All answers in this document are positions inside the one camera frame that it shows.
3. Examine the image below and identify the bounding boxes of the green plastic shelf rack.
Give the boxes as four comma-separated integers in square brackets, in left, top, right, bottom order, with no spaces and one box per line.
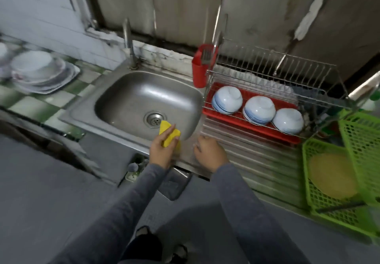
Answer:
[302,108,380,238]

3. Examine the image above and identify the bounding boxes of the person's right hand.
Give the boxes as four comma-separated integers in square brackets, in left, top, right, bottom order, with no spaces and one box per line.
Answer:
[193,135,230,174]

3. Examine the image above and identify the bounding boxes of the metal wire dish rack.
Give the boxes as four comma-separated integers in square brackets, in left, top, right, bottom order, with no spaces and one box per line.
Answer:
[202,38,357,140]

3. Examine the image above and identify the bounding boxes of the metal fork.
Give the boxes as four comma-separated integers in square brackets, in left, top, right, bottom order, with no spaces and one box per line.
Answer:
[213,14,229,51]
[202,47,215,67]

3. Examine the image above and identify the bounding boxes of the dark square container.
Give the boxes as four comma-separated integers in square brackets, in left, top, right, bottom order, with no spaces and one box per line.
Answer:
[157,167,192,201]

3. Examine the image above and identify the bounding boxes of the tray of small cups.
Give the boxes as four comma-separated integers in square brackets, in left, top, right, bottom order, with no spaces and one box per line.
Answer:
[123,154,149,185]

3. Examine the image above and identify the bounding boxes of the green dish soap bottle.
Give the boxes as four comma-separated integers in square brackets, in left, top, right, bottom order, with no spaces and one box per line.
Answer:
[362,83,380,113]

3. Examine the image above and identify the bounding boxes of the metal faucet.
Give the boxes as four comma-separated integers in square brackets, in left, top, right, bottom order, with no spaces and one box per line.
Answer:
[122,18,140,71]

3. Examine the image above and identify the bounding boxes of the person's left hand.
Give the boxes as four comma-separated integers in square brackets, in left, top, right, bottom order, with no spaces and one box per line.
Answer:
[148,124,181,170]

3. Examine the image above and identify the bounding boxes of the person's right forearm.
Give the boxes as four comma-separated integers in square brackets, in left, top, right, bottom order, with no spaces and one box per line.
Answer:
[211,163,312,264]

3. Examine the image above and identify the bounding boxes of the red plastic cup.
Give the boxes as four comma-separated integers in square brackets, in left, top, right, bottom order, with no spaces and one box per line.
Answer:
[191,43,219,90]

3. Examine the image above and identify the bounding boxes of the white hanging cloth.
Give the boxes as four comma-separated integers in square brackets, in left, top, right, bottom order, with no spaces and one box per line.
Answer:
[294,0,336,41]

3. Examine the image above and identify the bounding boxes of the person's black shoe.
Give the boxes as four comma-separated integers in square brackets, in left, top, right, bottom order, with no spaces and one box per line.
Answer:
[122,225,164,262]
[166,244,190,264]

